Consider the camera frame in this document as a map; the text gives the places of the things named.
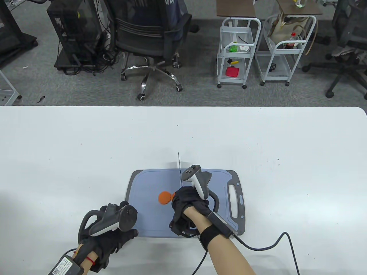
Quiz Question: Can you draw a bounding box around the person's right hand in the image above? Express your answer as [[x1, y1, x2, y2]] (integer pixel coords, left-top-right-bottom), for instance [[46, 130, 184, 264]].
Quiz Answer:
[[169, 186, 212, 238]]

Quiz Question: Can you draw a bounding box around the person's left hand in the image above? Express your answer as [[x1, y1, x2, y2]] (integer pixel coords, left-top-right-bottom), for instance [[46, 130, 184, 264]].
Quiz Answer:
[[77, 201, 139, 272]]

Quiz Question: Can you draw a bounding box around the black kitchen knife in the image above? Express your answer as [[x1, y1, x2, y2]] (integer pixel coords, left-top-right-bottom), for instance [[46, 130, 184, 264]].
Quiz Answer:
[[177, 152, 184, 189]]

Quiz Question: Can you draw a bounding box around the blue grey cutting board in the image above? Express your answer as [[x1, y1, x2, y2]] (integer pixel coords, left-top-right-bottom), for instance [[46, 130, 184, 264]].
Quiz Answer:
[[125, 169, 246, 239]]

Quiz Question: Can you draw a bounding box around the person's left forearm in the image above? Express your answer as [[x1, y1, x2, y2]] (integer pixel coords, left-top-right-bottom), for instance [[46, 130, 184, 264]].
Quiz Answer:
[[74, 243, 97, 275]]

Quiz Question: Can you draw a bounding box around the person's right forearm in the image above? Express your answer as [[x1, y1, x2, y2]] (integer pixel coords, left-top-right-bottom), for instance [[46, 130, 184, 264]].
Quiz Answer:
[[183, 207, 260, 275]]

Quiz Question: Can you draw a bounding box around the grey tracking controller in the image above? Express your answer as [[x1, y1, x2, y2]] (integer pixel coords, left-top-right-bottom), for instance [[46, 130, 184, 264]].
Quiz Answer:
[[181, 164, 221, 218], [78, 204, 137, 244]]

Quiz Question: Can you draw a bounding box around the chrome-based black office chair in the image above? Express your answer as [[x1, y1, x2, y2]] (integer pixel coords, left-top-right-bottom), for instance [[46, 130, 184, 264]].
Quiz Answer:
[[108, 0, 192, 102]]

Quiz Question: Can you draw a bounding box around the white metal rack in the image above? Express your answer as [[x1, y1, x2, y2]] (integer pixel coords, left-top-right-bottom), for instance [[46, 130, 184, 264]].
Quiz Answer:
[[0, 69, 22, 106]]

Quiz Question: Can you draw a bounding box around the red-capped cola bottle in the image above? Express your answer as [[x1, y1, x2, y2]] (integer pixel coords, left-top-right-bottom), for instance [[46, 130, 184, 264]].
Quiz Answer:
[[284, 32, 297, 50]]

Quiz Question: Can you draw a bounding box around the beige cloth bag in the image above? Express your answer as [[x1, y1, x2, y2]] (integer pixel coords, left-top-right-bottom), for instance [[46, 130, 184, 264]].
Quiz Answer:
[[268, 14, 304, 45]]

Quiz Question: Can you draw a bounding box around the brown wooden desk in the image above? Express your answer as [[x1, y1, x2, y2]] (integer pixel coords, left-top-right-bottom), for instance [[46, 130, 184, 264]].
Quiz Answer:
[[216, 0, 256, 18], [276, 0, 323, 15]]

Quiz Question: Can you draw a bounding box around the black computer tower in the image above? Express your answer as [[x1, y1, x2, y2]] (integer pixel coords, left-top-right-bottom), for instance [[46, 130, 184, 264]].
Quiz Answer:
[[47, 0, 104, 72]]

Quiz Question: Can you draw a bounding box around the black-based office chair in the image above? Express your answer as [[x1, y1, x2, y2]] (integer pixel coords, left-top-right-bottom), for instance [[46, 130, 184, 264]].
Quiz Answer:
[[302, 0, 367, 100]]

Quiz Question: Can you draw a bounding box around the black equipment stand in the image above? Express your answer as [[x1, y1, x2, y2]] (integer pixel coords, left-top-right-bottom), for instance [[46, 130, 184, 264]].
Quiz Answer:
[[0, 0, 38, 58]]

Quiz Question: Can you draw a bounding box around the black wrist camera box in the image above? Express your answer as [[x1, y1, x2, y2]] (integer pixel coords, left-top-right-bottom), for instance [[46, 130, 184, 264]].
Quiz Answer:
[[47, 254, 85, 275], [207, 211, 238, 239]]

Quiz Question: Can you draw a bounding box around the black wrist strap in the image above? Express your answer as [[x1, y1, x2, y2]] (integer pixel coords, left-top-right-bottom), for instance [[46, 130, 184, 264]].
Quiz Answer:
[[199, 224, 230, 252]]

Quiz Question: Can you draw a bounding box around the thin black cable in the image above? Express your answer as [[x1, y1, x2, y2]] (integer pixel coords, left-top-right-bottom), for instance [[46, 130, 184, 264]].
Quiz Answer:
[[192, 250, 208, 275]]

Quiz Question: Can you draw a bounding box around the thick black braided cable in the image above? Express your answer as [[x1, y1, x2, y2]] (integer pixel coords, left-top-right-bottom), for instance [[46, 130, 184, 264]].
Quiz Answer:
[[233, 231, 300, 275]]

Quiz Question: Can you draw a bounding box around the tangle of black cables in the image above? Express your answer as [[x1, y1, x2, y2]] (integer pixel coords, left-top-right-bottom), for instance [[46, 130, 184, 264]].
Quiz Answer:
[[63, 34, 121, 76]]

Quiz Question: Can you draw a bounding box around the white wire utility cart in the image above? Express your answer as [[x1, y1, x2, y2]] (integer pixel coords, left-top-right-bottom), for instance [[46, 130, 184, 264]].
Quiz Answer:
[[255, 15, 317, 87], [216, 17, 262, 90]]

